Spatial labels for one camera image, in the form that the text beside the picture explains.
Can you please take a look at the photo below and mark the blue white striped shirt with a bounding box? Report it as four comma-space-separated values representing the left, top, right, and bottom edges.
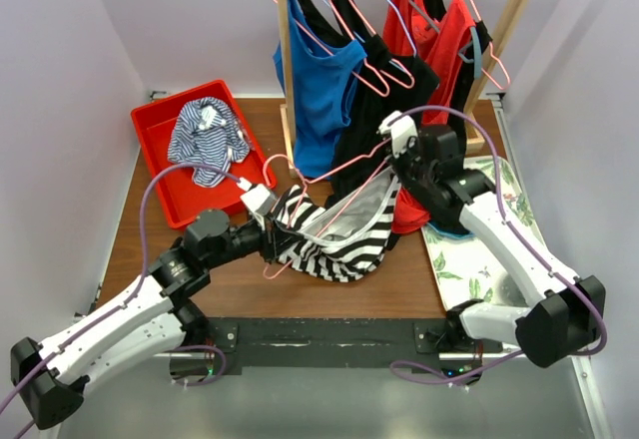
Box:
167, 97, 253, 188

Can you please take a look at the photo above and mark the aluminium frame rail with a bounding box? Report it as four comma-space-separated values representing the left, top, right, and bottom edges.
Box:
47, 343, 610, 438

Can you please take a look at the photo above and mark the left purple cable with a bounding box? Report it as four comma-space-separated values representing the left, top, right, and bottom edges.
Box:
0, 163, 251, 439

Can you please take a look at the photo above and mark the blue tank top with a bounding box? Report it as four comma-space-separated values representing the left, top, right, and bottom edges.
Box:
288, 0, 365, 178

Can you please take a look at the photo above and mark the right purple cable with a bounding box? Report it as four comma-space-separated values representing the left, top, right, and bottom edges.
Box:
388, 105, 608, 386

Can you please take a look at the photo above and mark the black white striped tank top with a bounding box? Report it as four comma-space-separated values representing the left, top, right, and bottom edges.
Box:
272, 167, 403, 284

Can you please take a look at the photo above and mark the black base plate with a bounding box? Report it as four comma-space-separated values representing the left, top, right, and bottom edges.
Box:
208, 317, 478, 374

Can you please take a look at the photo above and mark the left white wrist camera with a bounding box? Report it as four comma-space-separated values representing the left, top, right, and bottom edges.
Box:
238, 178, 278, 224

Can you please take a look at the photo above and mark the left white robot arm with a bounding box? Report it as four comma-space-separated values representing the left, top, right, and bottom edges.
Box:
10, 210, 274, 431

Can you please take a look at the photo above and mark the purple cable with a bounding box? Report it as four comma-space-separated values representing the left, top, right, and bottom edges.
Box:
388, 105, 608, 386
0, 163, 251, 439

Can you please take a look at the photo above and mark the black red tank top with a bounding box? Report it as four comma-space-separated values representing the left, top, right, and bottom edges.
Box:
412, 0, 491, 111

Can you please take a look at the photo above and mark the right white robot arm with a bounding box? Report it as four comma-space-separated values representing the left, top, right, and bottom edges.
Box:
379, 118, 608, 368

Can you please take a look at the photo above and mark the grey blue hanger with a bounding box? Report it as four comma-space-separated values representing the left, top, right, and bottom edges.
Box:
409, 0, 484, 80

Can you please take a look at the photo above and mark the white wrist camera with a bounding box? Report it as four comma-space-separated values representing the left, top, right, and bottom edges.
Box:
377, 111, 417, 158
238, 178, 278, 224

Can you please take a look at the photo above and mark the wooden clothes rack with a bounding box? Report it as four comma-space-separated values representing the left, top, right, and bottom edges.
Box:
273, 0, 529, 179

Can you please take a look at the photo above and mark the pink wire hanger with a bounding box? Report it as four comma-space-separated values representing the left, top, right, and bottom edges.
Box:
467, 0, 511, 92
314, 0, 415, 90
262, 139, 400, 280
295, 0, 390, 98

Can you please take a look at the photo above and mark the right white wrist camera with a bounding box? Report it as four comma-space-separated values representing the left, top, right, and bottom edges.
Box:
377, 111, 417, 158

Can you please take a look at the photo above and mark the red plastic bin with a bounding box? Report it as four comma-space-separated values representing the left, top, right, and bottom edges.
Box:
131, 81, 277, 229

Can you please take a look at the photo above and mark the floral pattern tray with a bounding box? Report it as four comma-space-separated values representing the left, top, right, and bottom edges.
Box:
421, 158, 543, 310

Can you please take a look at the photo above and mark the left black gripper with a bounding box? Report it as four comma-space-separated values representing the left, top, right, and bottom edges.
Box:
205, 210, 304, 269

